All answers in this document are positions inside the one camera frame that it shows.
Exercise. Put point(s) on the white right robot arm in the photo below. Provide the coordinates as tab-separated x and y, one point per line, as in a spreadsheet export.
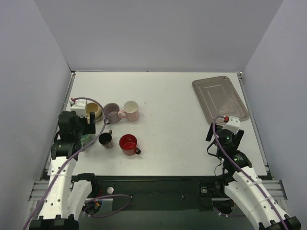
243	185

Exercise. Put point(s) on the aluminium frame rail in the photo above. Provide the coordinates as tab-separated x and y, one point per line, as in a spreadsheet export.
204	186

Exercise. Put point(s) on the silver metal tray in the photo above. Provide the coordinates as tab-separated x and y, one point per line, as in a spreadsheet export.
218	96

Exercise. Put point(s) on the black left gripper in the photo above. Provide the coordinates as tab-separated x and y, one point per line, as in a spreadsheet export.
88	127

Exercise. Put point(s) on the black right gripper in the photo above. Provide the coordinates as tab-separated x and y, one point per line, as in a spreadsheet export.
209	136

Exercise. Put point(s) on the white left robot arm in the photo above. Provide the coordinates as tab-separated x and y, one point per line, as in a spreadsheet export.
61	206

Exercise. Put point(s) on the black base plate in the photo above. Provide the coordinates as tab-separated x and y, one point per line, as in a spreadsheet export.
166	202

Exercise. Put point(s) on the brown striped steel mug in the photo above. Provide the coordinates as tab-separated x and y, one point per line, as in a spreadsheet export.
105	139

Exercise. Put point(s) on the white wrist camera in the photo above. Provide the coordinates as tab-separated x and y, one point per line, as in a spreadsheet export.
233	124
79	107

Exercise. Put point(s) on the tan yellow ceramic mug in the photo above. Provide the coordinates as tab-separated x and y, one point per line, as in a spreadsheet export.
93	107

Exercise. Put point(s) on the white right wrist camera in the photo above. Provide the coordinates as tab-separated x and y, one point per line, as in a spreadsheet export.
233	124

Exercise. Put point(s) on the red mug black handle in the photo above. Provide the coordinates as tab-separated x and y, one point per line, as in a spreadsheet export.
128	144

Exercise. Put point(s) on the teal speckled ceramic mug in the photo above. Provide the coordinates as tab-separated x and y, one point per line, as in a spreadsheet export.
87	140

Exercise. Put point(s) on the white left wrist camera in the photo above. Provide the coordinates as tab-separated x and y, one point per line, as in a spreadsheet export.
79	107

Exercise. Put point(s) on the pink ceramic mug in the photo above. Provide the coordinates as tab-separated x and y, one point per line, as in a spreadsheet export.
130	111

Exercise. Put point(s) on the purple ceramic mug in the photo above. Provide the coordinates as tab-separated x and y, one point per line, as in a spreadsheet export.
111	113

